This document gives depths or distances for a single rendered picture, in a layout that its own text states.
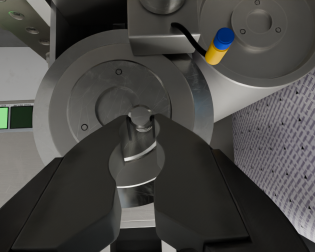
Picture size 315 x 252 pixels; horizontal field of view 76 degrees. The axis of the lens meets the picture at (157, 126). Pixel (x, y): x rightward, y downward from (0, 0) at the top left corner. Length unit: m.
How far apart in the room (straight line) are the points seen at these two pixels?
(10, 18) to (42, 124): 0.33
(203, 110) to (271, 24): 0.10
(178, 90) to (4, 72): 2.86
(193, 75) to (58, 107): 0.11
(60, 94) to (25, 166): 0.42
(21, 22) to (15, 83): 2.39
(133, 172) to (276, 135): 0.20
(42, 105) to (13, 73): 2.73
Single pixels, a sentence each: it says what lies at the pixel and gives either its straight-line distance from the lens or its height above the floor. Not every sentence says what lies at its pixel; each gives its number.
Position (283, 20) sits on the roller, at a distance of 0.22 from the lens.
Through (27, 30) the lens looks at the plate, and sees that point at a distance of 0.52.
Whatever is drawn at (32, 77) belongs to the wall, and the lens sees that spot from 2.80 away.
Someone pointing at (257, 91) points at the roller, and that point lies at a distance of 0.20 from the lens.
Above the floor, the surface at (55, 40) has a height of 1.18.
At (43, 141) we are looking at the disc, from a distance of 0.19.
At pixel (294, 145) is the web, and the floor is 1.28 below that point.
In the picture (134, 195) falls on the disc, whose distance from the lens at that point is 0.17.
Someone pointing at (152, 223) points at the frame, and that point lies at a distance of 0.52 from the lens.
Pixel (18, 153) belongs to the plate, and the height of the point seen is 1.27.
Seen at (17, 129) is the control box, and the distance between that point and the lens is 0.59.
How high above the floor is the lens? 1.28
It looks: 7 degrees down
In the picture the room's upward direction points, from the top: 177 degrees clockwise
